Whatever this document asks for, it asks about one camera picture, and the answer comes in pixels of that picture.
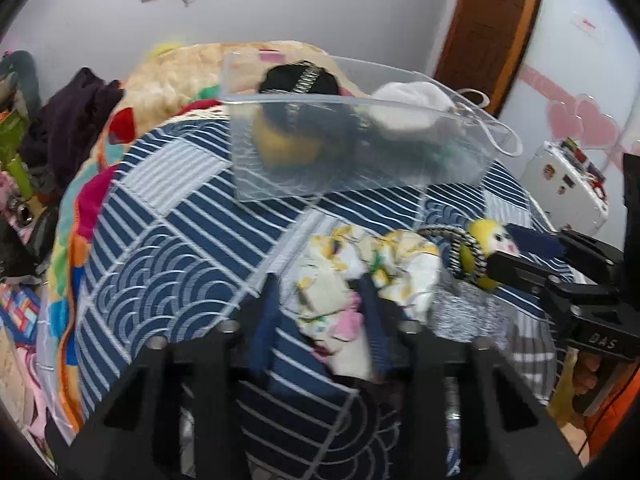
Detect dark purple garment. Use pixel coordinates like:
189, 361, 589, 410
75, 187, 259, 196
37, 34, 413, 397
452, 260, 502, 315
22, 67, 124, 187

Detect grey knitted cloth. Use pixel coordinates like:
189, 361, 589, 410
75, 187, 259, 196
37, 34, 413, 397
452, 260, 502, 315
427, 280, 521, 353

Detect yellow plush doll striped band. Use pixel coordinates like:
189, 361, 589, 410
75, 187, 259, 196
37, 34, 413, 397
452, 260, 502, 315
417, 219, 519, 292

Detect person's right hand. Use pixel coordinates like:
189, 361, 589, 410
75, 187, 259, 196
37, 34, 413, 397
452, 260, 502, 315
572, 350, 610, 413

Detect cream fluffy blanket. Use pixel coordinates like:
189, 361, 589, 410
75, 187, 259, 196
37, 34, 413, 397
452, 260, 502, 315
121, 40, 343, 135

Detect blue patterned quilt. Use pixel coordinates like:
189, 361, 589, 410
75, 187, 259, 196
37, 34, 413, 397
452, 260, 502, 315
74, 109, 576, 480

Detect white soft cloth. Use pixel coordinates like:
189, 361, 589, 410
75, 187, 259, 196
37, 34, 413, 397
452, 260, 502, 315
369, 81, 458, 137

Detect clear plastic box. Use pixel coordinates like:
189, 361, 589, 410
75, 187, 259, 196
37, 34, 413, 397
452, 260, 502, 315
222, 50, 524, 204

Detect white floral print cloth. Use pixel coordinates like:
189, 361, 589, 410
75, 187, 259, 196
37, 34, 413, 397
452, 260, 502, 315
295, 225, 442, 377

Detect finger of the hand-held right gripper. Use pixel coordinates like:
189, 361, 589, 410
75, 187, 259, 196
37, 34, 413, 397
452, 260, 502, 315
507, 224, 626, 281
486, 252, 576, 308

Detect brown wooden door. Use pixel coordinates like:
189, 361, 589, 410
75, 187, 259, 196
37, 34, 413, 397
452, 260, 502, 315
432, 0, 549, 117

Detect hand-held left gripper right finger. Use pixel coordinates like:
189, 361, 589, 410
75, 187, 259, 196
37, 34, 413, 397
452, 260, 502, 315
357, 275, 584, 480

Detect orange cloth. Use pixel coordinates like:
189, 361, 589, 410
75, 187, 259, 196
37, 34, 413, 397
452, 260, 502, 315
584, 367, 640, 463

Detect black and yellow soft toy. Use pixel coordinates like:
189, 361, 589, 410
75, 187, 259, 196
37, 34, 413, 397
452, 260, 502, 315
250, 60, 347, 167

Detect green plastic item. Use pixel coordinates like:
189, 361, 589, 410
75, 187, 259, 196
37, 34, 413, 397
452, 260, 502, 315
0, 109, 32, 203

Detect white wall label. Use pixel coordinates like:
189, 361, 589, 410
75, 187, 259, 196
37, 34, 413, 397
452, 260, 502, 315
570, 10, 609, 42

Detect colourful printed blanket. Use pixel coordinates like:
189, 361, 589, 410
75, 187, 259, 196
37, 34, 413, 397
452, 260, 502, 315
49, 100, 138, 433

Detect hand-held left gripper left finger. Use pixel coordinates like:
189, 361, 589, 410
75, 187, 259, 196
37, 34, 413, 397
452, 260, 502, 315
45, 274, 282, 480

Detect white suitcase with stickers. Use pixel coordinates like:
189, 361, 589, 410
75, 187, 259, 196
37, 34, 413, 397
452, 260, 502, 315
519, 140, 612, 235

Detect pink heart wall stickers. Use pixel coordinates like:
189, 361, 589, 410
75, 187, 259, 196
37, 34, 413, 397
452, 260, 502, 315
520, 65, 622, 150

